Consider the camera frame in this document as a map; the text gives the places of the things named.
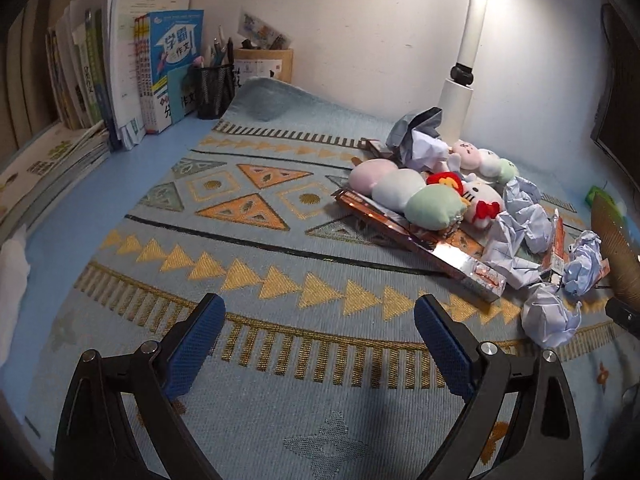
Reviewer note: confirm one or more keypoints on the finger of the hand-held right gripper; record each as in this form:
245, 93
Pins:
625, 315

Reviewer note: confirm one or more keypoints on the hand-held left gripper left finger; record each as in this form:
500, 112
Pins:
197, 345

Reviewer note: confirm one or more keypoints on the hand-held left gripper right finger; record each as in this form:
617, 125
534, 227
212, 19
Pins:
442, 345

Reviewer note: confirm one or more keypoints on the brown woven wastebasket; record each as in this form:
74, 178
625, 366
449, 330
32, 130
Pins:
617, 245

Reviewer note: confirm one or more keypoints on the pile of papers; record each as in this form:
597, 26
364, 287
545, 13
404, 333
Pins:
547, 315

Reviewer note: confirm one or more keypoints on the lined paper sheet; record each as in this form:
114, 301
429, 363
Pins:
510, 260

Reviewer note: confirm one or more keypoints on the white cat plush toy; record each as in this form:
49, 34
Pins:
477, 200

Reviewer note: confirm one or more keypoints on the small pastel dango plush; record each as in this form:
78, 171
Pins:
487, 157

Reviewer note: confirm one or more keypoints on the narrow red snack packet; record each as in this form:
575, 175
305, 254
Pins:
556, 245

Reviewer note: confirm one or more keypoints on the green tissue pack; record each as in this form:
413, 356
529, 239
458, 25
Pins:
596, 194

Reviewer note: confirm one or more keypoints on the long red foil snack packet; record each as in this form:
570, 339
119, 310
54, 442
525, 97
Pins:
380, 220

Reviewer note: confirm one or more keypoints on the blue patterned woven mat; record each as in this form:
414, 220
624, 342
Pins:
300, 240

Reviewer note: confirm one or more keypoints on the large pastel dango plush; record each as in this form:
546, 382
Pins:
395, 187

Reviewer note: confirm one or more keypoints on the brown snack box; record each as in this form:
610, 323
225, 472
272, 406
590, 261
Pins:
380, 147

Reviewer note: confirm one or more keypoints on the black flat screen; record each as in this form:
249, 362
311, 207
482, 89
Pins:
620, 100

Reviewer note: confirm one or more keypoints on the stack of flat books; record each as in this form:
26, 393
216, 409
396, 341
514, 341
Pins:
55, 160

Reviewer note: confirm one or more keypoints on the teal small notebook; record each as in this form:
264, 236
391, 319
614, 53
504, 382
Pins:
181, 92

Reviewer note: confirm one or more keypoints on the black mesh pen holder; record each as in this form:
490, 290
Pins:
215, 92

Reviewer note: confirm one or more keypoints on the pink topped pen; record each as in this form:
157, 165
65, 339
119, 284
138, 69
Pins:
199, 61

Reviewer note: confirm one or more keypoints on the cork desk organiser box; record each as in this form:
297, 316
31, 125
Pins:
265, 65

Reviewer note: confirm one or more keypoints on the row of upright books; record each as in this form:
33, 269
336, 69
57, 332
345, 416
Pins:
125, 60

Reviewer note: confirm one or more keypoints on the black pen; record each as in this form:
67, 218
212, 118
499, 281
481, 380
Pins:
230, 51

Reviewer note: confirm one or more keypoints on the white desk lamp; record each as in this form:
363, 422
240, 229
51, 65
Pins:
462, 30

